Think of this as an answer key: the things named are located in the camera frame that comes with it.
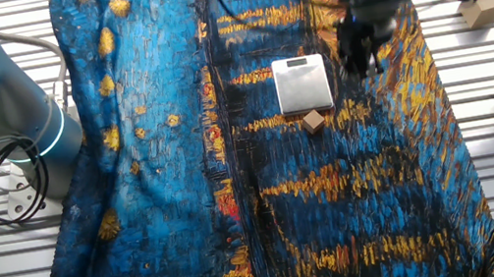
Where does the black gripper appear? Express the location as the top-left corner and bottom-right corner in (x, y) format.
(331, 11), (388, 83)

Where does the small wooden cube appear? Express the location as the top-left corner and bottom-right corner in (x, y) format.
(300, 107), (329, 138)

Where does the silver digital scale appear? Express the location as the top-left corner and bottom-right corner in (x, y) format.
(269, 51), (336, 118)

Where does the starry night print tablecloth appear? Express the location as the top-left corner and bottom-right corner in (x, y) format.
(0, 0), (494, 277)

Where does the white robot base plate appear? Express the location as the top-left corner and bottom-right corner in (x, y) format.
(0, 160), (67, 225)

